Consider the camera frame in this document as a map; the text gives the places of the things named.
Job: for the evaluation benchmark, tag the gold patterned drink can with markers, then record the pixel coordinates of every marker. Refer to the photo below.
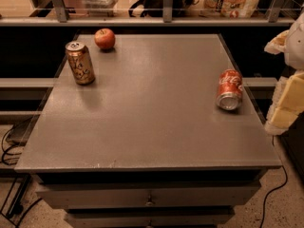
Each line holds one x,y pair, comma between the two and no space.
80,63

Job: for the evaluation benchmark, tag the black bag on shelf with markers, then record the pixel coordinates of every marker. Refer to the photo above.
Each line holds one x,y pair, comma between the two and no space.
156,8

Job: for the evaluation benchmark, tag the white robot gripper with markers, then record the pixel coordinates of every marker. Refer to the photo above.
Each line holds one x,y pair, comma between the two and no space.
295,49

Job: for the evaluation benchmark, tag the drawer with knob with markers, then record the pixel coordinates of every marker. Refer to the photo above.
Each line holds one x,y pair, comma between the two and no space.
149,218
95,196

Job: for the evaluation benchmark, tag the lower drawer with knob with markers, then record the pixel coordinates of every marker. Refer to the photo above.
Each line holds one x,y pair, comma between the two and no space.
149,218

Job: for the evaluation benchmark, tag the grey metal shelf rail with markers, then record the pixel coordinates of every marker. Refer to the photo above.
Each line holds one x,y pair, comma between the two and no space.
72,13

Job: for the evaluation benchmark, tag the upper drawer with knob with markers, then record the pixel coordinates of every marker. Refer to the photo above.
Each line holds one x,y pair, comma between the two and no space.
95,196

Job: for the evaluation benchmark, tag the red apple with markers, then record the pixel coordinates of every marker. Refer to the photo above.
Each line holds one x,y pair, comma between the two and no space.
105,38

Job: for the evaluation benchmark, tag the red coke can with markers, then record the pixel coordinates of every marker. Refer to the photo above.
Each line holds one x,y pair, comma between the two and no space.
229,96

